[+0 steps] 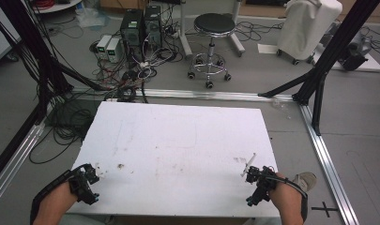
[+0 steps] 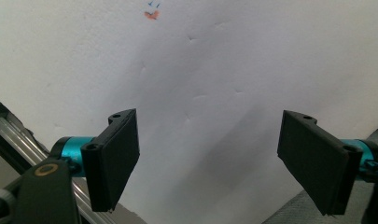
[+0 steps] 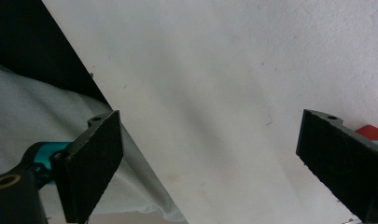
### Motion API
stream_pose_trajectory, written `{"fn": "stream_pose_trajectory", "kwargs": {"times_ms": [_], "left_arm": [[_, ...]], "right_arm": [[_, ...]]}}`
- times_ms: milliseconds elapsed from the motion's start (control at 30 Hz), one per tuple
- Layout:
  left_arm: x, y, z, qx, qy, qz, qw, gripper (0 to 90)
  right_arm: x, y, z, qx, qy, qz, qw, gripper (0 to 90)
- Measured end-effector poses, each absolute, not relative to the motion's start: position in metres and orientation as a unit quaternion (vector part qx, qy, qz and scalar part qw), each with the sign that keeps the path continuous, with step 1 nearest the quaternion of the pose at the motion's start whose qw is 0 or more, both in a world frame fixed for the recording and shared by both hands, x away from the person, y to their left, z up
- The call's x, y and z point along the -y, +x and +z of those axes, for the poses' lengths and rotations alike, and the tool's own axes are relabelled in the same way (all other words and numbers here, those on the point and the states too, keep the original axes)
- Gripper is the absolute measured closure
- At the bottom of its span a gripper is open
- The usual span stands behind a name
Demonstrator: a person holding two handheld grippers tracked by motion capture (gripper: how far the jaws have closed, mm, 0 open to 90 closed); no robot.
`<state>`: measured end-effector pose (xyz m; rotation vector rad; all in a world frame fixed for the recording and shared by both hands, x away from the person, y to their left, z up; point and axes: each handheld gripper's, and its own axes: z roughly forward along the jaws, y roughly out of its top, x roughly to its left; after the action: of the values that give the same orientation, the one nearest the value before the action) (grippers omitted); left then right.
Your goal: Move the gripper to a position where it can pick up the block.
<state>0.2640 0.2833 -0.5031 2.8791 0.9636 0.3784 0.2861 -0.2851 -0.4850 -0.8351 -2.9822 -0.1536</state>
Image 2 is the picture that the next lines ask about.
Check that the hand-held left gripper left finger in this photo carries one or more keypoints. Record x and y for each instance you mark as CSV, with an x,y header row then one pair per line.
x,y
110,161

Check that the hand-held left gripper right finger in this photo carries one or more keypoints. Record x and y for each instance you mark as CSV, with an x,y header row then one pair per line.
x,y
314,161

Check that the aluminium frame rail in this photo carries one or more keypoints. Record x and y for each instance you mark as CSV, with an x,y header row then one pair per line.
x,y
10,131

